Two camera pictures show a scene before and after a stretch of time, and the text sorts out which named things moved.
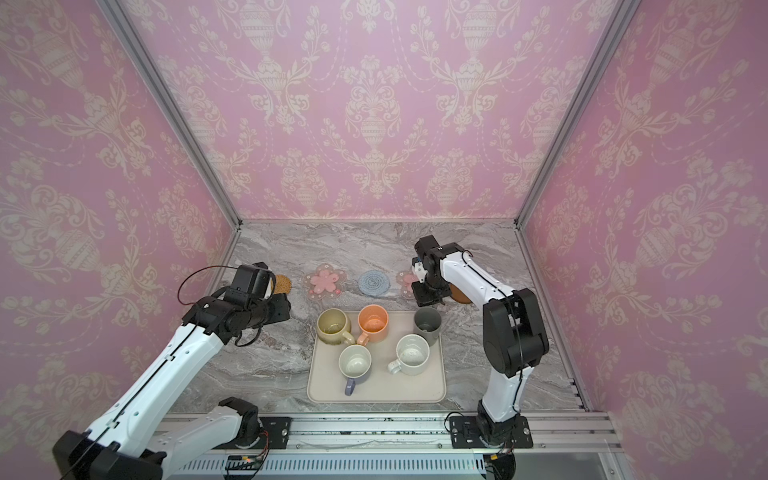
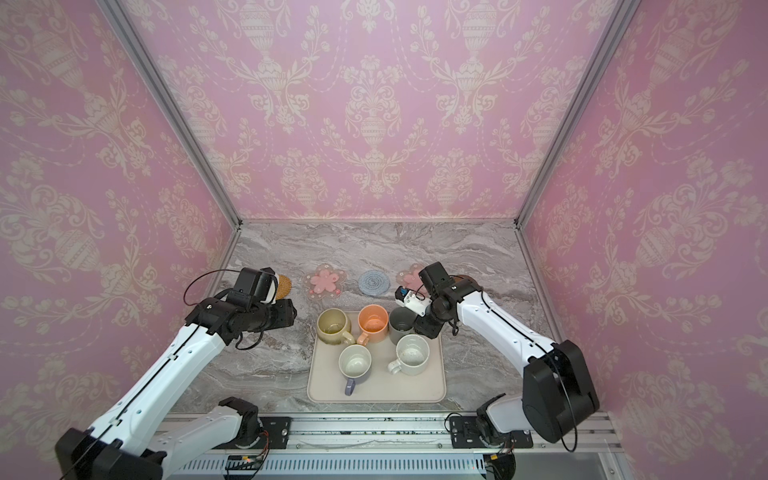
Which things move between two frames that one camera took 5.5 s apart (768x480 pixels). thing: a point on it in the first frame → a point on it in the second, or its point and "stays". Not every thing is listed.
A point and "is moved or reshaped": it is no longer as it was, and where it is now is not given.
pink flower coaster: [324, 282] stays
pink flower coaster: [407, 278] stays
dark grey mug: [427, 321] is moved or reshaped
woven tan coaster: [282, 284] stays
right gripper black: [428, 295] → [429, 327]
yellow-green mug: [333, 327] stays
